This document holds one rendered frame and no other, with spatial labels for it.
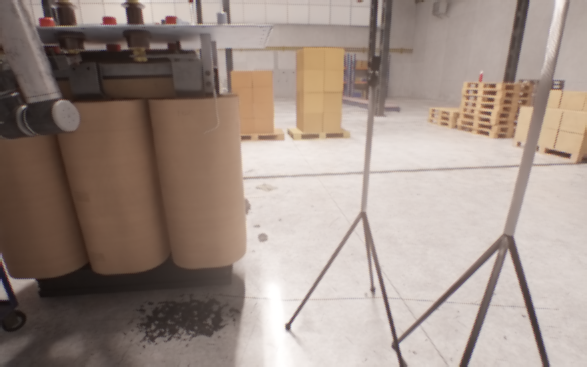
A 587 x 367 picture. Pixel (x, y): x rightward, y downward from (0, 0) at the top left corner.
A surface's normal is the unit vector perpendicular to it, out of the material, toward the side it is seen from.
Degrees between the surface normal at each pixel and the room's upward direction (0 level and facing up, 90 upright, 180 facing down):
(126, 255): 90
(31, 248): 90
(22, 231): 90
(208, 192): 90
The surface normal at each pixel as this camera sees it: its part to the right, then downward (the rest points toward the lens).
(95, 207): 0.17, 0.32
